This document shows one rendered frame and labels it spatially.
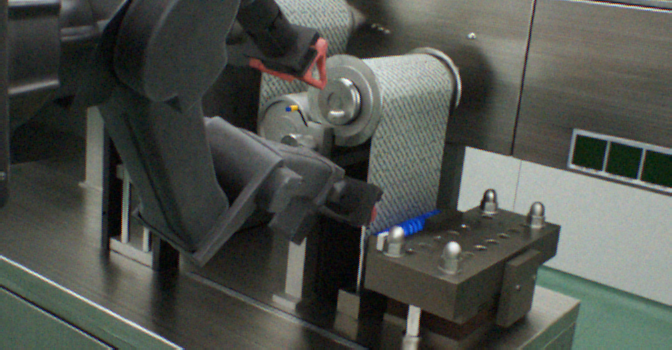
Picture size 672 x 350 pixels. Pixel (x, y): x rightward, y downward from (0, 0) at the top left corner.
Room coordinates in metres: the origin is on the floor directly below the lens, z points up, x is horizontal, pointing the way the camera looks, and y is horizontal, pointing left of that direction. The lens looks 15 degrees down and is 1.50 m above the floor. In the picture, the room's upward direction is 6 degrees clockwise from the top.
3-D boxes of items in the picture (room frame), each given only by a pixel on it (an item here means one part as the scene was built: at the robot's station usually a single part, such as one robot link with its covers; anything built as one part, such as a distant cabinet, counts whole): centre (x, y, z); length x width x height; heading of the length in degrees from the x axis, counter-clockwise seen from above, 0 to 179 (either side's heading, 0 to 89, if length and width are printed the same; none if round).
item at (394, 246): (1.23, -0.11, 1.05); 0.04 x 0.04 x 0.04
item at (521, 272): (1.30, -0.33, 0.96); 0.10 x 0.03 x 0.11; 145
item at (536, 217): (1.45, -0.38, 1.05); 0.04 x 0.04 x 0.04
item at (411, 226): (1.37, -0.14, 1.03); 0.21 x 0.04 x 0.03; 145
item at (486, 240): (1.34, -0.25, 1.00); 0.40 x 0.16 x 0.06; 145
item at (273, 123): (1.48, 0.02, 1.17); 0.26 x 0.12 x 0.12; 145
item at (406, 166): (1.38, -0.13, 1.11); 0.23 x 0.01 x 0.18; 145
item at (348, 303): (1.38, -0.13, 0.92); 0.28 x 0.04 x 0.04; 145
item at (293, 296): (1.30, 0.05, 1.05); 0.06 x 0.05 x 0.31; 145
